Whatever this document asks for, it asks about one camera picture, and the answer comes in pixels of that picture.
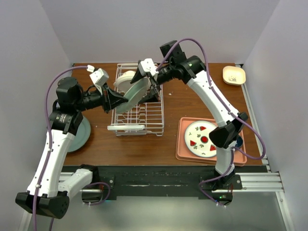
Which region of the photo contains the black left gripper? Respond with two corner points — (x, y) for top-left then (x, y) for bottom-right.
(74, 81), (128, 113)

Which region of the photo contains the floral plate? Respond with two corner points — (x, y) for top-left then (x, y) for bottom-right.
(116, 77), (149, 114)

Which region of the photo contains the cream plate with blue swirl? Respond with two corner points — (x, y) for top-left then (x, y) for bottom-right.
(114, 70), (135, 93)

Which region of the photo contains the white wire dish rack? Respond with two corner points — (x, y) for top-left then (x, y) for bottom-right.
(107, 63), (165, 137)

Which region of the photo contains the plain teal green plate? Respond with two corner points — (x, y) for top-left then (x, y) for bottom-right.
(68, 117), (91, 153)

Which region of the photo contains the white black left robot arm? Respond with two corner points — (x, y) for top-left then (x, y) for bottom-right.
(15, 77), (128, 219)

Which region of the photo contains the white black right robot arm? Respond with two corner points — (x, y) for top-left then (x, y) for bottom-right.
(131, 40), (248, 189)

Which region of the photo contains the white watermelon pattern plate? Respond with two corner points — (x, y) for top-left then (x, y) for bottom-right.
(184, 120), (217, 158)

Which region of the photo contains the pink plastic tray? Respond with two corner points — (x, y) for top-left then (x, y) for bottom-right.
(175, 116), (247, 166)

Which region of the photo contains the cream square panda bowl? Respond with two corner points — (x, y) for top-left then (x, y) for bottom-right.
(222, 66), (246, 86)

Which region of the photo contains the dark blue ceramic mug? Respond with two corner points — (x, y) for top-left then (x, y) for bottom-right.
(235, 136), (243, 148)

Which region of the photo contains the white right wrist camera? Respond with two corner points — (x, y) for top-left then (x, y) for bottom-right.
(138, 58), (158, 77)

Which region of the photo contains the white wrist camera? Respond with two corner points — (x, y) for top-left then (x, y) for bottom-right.
(87, 65), (109, 94)
(138, 58), (158, 77)

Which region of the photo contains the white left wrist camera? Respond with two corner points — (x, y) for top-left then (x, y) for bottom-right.
(87, 65), (109, 94)

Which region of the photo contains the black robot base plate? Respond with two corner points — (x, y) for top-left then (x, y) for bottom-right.
(71, 165), (244, 203)

